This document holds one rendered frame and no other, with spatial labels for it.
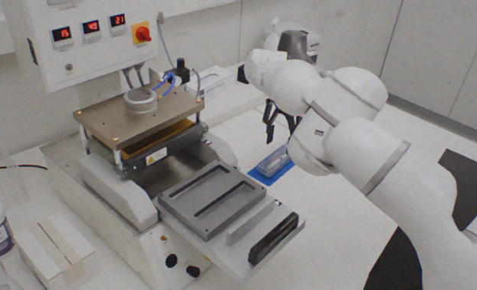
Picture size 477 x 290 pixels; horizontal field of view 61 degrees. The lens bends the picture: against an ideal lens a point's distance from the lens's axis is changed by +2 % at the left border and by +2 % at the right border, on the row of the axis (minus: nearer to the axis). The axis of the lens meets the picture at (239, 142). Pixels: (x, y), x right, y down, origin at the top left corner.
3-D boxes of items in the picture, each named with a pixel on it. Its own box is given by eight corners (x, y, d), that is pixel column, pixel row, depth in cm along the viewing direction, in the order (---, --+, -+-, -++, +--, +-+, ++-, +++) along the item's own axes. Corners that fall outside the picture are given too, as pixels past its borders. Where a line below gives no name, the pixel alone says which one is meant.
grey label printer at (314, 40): (256, 58, 203) (259, 25, 193) (285, 50, 214) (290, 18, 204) (290, 77, 188) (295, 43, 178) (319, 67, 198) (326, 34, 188)
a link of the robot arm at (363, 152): (411, 146, 58) (314, 76, 63) (338, 229, 63) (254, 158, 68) (410, 137, 76) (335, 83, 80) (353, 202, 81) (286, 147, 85)
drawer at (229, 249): (150, 212, 96) (148, 188, 91) (215, 171, 110) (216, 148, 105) (241, 289, 81) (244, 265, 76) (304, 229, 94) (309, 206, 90)
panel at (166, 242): (172, 297, 98) (146, 232, 92) (252, 230, 117) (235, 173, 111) (176, 300, 97) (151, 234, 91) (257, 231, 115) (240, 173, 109)
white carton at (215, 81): (178, 97, 168) (177, 81, 163) (215, 79, 183) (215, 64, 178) (199, 107, 162) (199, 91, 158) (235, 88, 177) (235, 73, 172)
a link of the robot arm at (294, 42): (272, 93, 111) (309, 97, 110) (277, 47, 103) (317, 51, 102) (274, 65, 125) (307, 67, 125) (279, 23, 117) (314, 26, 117)
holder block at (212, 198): (157, 202, 94) (156, 194, 92) (218, 165, 106) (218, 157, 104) (206, 242, 85) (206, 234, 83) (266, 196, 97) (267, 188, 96)
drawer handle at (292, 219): (247, 261, 82) (248, 248, 79) (291, 222, 91) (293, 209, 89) (254, 267, 81) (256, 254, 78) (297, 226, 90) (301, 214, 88)
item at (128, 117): (66, 132, 106) (54, 88, 98) (160, 93, 125) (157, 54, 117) (120, 176, 93) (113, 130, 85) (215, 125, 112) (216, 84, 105)
